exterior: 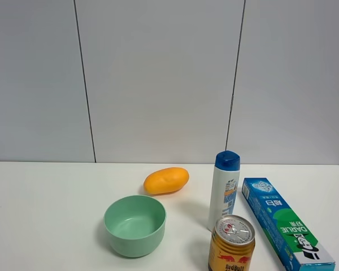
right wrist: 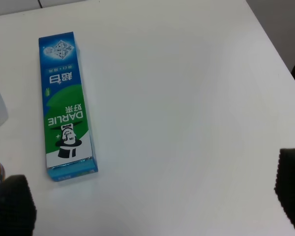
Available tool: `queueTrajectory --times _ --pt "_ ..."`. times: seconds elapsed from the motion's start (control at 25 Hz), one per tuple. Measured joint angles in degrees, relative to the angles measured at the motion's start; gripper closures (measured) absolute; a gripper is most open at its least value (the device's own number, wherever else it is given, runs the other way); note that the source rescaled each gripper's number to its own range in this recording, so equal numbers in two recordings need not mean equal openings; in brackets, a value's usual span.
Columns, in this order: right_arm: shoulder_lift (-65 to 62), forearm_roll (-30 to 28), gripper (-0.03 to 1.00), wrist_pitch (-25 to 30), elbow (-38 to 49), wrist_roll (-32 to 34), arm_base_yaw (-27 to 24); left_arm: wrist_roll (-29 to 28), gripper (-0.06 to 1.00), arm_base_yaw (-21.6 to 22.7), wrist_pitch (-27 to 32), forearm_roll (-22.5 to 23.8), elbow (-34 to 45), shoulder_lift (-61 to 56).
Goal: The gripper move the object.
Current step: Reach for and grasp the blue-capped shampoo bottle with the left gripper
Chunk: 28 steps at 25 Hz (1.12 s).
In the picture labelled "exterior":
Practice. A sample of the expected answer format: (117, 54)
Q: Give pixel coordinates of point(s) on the white blue-capped shampoo bottle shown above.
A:
(224, 186)

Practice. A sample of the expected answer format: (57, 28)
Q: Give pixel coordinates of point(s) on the orange mango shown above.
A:
(165, 181)

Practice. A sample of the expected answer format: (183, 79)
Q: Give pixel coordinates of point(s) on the green plastic bowl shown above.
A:
(135, 225)

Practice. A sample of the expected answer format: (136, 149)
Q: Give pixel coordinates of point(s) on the gold Red Bull can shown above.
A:
(232, 244)

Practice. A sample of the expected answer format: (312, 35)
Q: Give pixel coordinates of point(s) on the blue green toothpaste box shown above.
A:
(295, 245)

